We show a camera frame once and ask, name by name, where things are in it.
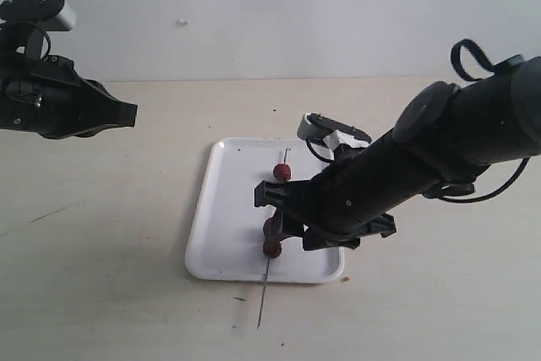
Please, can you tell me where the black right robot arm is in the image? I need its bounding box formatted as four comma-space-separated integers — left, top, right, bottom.
254, 39, 540, 259

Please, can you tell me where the red meatball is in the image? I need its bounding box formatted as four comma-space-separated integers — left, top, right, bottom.
263, 239, 282, 259
273, 162, 292, 183
263, 217, 276, 238

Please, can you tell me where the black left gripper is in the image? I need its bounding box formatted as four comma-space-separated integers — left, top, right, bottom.
1, 22, 138, 139

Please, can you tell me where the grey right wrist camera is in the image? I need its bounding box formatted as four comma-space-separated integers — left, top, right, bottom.
297, 112, 372, 164

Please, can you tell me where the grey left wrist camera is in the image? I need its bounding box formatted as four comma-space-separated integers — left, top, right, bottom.
1, 0, 77, 31

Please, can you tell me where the white plastic tray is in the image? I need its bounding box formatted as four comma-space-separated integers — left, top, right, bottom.
185, 137, 345, 284

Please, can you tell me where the thin metal skewer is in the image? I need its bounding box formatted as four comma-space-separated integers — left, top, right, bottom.
256, 147, 290, 330

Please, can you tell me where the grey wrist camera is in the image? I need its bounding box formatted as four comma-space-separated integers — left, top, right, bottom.
1, 0, 77, 31
297, 112, 372, 164

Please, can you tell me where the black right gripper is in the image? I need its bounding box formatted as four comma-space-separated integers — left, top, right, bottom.
254, 153, 397, 251

